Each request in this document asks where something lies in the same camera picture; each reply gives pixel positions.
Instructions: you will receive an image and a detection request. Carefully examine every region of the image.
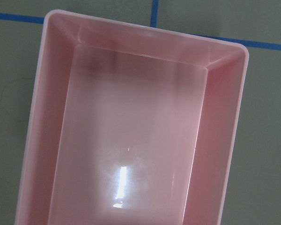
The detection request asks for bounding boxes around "pink plastic bin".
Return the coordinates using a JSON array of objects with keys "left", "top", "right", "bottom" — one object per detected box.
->
[{"left": 15, "top": 10, "right": 249, "bottom": 225}]

